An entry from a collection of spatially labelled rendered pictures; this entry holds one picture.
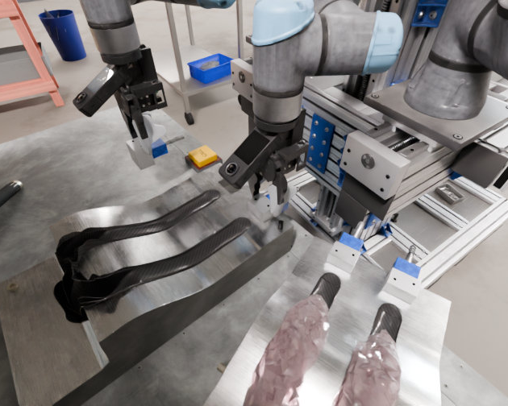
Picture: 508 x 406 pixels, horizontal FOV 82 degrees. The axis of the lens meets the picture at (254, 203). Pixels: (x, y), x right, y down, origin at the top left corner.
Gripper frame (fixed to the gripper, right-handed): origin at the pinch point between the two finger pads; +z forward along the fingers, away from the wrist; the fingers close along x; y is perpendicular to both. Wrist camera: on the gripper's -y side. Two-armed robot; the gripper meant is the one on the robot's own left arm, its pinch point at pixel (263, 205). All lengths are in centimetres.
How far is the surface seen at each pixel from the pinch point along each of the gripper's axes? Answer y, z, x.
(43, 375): -44.2, 4.7, -2.3
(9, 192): -42, 8, 50
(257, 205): -1.7, -1.2, -0.2
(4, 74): -33, 57, 290
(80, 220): -30.2, -2.7, 16.6
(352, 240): 9.8, 3.6, -16.1
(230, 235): -8.9, 2.4, -0.4
